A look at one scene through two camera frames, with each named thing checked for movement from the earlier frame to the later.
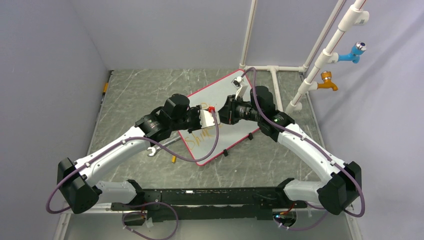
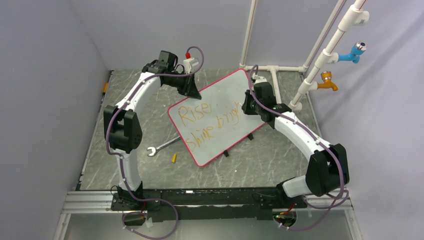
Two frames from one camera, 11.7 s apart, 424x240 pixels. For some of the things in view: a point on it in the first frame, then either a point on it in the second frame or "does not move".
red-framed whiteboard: (199, 143) does not move
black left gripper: (196, 111) → (190, 89)
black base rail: (210, 204) does not move
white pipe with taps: (354, 16) does not move
